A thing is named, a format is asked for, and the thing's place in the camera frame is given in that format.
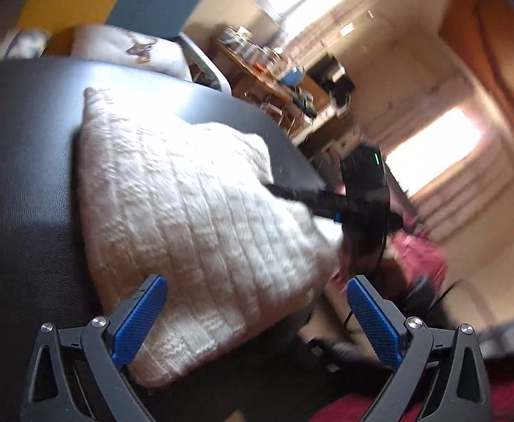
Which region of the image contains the white knitted sweater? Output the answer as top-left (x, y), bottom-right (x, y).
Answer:
top-left (77, 88), bottom-right (342, 388)

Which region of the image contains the pink quilted garment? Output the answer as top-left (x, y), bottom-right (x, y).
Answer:
top-left (333, 210), bottom-right (450, 291)

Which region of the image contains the black leather ottoman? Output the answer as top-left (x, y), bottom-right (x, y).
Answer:
top-left (0, 57), bottom-right (329, 421)

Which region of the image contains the cluttered wooden table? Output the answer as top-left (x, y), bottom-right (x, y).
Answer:
top-left (209, 27), bottom-right (354, 146)

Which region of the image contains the blue bag on table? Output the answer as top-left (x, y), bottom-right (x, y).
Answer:
top-left (279, 66), bottom-right (305, 88)

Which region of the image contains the striped window curtain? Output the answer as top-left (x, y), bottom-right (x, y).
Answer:
top-left (286, 0), bottom-right (514, 240)

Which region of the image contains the deer print pillow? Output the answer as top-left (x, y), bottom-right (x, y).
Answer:
top-left (71, 25), bottom-right (192, 82)

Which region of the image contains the geometric pattern pillow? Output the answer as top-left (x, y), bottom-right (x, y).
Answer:
top-left (0, 28), bottom-right (52, 61)

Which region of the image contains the black cable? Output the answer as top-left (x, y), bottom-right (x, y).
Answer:
top-left (340, 249), bottom-right (495, 331)

